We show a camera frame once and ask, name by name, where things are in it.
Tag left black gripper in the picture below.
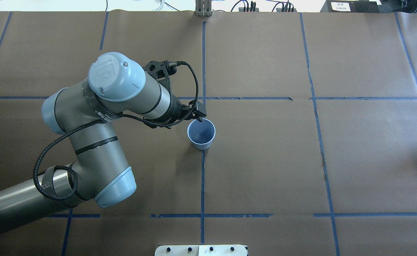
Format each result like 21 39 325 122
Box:
163 94 207 127

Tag blue ribbed plastic cup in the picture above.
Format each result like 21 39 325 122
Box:
187 118 216 151

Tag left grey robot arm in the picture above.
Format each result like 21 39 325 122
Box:
0 52 206 234

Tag white mounting pillar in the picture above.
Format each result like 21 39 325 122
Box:
154 244 249 256

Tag black power box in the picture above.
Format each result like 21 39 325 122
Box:
320 0 380 13

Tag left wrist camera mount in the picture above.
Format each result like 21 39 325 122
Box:
143 60 178 92

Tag aluminium frame post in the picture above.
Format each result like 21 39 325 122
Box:
194 0 213 17

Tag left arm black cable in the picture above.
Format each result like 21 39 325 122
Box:
33 61 199 200

